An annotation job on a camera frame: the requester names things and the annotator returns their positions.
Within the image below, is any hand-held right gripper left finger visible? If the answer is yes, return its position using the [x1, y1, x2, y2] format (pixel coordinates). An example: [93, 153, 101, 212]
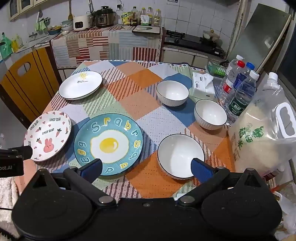
[31, 159, 116, 208]

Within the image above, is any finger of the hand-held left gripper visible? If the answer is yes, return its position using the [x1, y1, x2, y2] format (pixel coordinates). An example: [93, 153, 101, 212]
[8, 145, 33, 161]

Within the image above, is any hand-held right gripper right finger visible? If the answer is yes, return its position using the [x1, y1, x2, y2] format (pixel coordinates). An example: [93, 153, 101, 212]
[178, 158, 267, 207]

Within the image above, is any white bowl with dark rim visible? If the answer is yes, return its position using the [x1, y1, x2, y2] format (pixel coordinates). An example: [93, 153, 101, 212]
[156, 80, 190, 107]
[157, 134, 205, 179]
[194, 99, 228, 130]

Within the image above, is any blue fried egg print plate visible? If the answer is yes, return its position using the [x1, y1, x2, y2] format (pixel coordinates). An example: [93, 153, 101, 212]
[74, 113, 144, 177]

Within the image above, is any pink rabbit print plate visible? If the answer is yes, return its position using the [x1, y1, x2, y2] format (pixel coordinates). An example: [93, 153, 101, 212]
[23, 110, 72, 162]

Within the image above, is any white plate with sun print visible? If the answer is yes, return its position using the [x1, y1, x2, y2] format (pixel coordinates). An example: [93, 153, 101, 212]
[59, 71, 103, 100]

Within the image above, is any stack of pale bowls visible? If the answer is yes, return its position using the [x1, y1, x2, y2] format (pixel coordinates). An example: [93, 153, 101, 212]
[61, 19, 74, 32]

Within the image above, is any white fuzzy cloth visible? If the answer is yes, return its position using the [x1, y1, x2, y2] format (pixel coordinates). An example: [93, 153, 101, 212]
[0, 178, 22, 210]

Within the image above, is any clear bag of rice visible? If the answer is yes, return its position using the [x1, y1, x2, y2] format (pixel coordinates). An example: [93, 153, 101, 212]
[228, 72, 296, 174]

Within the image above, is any patchwork tablecloth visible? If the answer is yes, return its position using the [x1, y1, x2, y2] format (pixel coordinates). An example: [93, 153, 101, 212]
[13, 60, 237, 202]

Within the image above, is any green label water bottle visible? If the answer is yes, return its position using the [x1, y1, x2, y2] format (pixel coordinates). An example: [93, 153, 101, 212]
[225, 70, 260, 126]

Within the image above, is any white tissue pack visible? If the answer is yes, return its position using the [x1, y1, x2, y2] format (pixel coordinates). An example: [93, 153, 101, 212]
[192, 72, 216, 101]

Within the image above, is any red label water bottle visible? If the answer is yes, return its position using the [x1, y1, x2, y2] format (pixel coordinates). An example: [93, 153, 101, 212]
[219, 60, 245, 105]

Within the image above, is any white plastic bag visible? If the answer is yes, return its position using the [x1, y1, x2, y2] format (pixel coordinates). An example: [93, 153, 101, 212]
[274, 182, 296, 241]

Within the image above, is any blue label water bottle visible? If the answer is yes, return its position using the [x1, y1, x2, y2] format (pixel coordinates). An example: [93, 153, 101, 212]
[232, 62, 255, 93]

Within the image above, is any green plastic basket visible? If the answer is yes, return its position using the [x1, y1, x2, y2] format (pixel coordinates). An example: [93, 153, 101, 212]
[206, 59, 228, 77]

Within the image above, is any yellow detergent bottle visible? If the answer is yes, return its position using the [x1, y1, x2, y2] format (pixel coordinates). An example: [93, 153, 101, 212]
[11, 34, 24, 53]

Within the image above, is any clear bottle with white cap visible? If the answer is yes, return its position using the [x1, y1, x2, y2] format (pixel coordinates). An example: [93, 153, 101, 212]
[225, 55, 241, 80]

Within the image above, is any striped counter cloth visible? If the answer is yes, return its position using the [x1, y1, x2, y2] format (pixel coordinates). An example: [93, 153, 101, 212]
[51, 25, 164, 69]

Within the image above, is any blue bowl with chopsticks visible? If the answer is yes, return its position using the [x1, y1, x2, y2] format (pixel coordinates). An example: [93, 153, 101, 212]
[48, 25, 62, 36]

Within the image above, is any green cloth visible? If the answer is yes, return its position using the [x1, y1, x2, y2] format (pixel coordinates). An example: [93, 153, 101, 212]
[35, 19, 51, 32]

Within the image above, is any black gas stove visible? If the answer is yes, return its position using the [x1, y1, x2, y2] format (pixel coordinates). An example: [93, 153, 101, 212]
[164, 30, 226, 57]

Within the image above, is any cream cooking pot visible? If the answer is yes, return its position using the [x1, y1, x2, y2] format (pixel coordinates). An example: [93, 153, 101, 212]
[203, 29, 220, 42]

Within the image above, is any white rice cooker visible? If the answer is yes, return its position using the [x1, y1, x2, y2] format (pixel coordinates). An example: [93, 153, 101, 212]
[73, 14, 93, 31]

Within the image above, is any grey metal panel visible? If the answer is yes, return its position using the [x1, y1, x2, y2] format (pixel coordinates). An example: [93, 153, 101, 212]
[228, 4, 292, 68]

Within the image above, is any cutting board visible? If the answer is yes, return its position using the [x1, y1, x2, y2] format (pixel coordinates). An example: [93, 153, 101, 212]
[132, 25, 161, 33]

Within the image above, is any black pressure cooker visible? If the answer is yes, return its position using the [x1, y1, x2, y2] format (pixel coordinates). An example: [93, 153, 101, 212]
[95, 6, 115, 28]

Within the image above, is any yellow food packet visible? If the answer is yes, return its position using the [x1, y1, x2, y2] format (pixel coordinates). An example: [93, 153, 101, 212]
[121, 12, 132, 25]

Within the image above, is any cooking oil bottle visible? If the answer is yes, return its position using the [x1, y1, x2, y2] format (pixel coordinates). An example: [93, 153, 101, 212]
[140, 7, 148, 26]
[130, 6, 139, 26]
[154, 9, 162, 27]
[146, 7, 154, 26]

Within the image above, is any wall cupboard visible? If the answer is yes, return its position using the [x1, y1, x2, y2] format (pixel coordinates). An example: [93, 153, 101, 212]
[9, 0, 52, 22]

